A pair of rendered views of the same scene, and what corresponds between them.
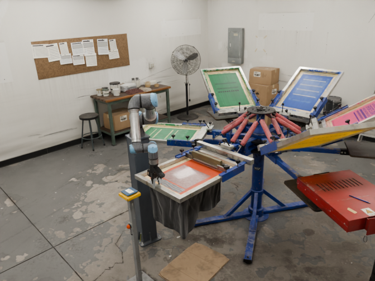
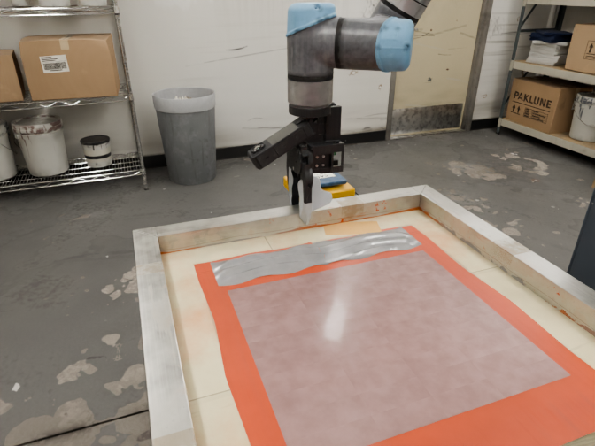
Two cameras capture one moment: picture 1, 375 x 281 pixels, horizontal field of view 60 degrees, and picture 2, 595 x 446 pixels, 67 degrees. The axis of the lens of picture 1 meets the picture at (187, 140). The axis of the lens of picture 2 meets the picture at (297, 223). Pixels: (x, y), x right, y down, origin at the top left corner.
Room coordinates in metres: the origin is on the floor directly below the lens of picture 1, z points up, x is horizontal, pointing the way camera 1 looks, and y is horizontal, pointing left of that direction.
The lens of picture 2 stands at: (2.64, -0.44, 1.36)
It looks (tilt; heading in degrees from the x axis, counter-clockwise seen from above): 28 degrees down; 113
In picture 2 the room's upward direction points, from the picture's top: straight up
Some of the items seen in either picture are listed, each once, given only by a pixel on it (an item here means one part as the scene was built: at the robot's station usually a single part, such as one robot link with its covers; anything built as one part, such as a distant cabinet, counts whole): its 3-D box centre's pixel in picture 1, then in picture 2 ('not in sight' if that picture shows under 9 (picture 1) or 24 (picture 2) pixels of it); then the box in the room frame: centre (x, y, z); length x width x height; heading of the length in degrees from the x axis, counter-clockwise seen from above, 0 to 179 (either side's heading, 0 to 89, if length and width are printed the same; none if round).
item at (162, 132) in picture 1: (179, 126); not in sight; (3.59, 0.08, 1.05); 1.08 x 0.61 x 0.23; 73
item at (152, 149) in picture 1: (153, 151); (312, 42); (2.37, 0.27, 1.28); 0.09 x 0.08 x 0.11; 7
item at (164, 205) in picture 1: (166, 207); not in sight; (2.40, 0.20, 0.74); 0.45 x 0.03 x 0.43; 43
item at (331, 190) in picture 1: (350, 198); not in sight; (1.94, -1.11, 1.06); 0.61 x 0.46 x 0.12; 13
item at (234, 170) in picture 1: (231, 172); not in sight; (2.56, -0.38, 0.98); 0.30 x 0.05 x 0.07; 133
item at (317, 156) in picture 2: (153, 169); (313, 139); (2.37, 0.28, 1.12); 0.09 x 0.08 x 0.12; 43
